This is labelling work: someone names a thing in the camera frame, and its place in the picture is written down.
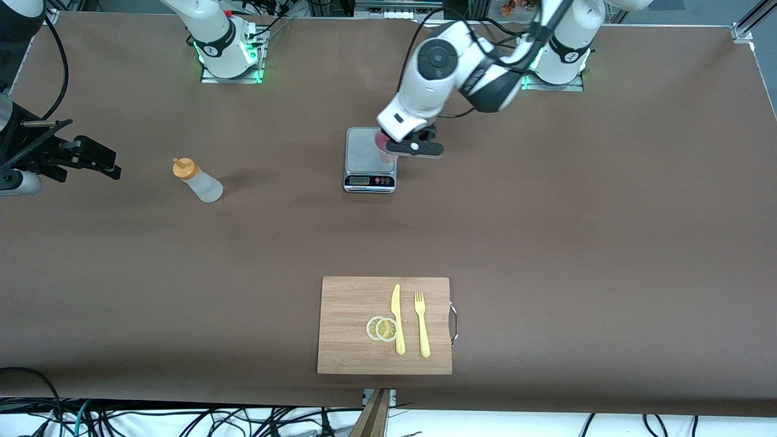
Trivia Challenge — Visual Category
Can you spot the aluminium frame profile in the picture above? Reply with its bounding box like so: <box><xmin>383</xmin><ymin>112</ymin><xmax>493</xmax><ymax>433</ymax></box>
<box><xmin>731</xmin><ymin>0</ymin><xmax>777</xmax><ymax>43</ymax></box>

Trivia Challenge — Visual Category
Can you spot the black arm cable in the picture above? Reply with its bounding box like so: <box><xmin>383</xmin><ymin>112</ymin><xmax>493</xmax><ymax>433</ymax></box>
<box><xmin>41</xmin><ymin>15</ymin><xmax>70</xmax><ymax>122</ymax></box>
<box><xmin>401</xmin><ymin>0</ymin><xmax>574</xmax><ymax>119</ymax></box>

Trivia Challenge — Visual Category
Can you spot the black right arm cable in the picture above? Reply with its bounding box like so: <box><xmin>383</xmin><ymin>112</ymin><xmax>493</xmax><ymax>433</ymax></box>
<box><xmin>41</xmin><ymin>15</ymin><xmax>70</xmax><ymax>122</ymax></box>

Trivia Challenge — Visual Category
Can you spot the translucent sauce bottle orange cap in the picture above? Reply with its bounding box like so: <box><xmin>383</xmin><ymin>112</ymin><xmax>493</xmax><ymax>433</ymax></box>
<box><xmin>172</xmin><ymin>157</ymin><xmax>224</xmax><ymax>203</ymax></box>

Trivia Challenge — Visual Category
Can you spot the yellow plastic knife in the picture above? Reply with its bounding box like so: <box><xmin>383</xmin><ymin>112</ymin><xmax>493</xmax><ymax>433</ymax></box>
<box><xmin>391</xmin><ymin>284</ymin><xmax>406</xmax><ymax>356</ymax></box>

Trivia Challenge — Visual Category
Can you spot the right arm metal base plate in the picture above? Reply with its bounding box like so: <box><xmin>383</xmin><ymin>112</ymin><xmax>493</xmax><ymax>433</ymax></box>
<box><xmin>200</xmin><ymin>23</ymin><xmax>268</xmax><ymax>84</ymax></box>

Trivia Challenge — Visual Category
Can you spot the brown camera mount post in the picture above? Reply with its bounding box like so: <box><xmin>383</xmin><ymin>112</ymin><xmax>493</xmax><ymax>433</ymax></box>
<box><xmin>349</xmin><ymin>388</ymin><xmax>398</xmax><ymax>437</ymax></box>

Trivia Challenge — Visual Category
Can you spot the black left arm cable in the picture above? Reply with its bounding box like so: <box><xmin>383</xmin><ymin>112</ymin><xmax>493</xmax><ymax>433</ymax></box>
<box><xmin>401</xmin><ymin>0</ymin><xmax>574</xmax><ymax>119</ymax></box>

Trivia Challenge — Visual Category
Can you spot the yellow plastic fork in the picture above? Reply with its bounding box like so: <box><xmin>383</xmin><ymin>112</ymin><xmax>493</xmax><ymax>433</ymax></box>
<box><xmin>414</xmin><ymin>292</ymin><xmax>431</xmax><ymax>358</ymax></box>

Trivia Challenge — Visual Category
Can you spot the brown table cover sheet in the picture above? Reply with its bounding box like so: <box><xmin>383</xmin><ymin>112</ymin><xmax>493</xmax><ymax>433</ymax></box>
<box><xmin>0</xmin><ymin>11</ymin><xmax>777</xmax><ymax>418</ymax></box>

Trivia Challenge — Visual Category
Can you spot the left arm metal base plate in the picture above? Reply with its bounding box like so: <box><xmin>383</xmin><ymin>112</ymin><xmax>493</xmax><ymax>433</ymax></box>
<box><xmin>521</xmin><ymin>33</ymin><xmax>585</xmax><ymax>92</ymax></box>

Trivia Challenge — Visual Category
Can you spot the pink plastic cup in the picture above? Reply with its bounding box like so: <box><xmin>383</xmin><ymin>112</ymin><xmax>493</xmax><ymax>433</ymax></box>
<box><xmin>375</xmin><ymin>130</ymin><xmax>398</xmax><ymax>164</ymax></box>

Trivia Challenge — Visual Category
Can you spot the wooden cutting board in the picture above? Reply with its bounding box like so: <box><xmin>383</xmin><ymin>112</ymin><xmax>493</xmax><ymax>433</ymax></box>
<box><xmin>317</xmin><ymin>276</ymin><xmax>459</xmax><ymax>375</ymax></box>

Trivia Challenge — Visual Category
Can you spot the black floor cable loop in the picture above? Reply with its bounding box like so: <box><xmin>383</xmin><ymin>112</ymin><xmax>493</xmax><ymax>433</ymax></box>
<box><xmin>0</xmin><ymin>367</ymin><xmax>64</xmax><ymax>437</ymax></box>

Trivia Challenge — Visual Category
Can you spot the grey power strip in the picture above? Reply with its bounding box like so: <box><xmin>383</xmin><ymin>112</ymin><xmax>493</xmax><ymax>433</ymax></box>
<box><xmin>355</xmin><ymin>2</ymin><xmax>444</xmax><ymax>20</ymax></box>

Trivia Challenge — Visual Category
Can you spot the silver digital kitchen scale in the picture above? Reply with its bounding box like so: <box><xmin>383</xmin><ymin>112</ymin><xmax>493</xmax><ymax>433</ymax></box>
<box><xmin>344</xmin><ymin>126</ymin><xmax>399</xmax><ymax>194</ymax></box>

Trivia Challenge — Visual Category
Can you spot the teal floor cable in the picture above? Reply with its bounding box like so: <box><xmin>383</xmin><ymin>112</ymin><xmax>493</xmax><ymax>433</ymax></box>
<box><xmin>72</xmin><ymin>399</ymin><xmax>92</xmax><ymax>437</ymax></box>

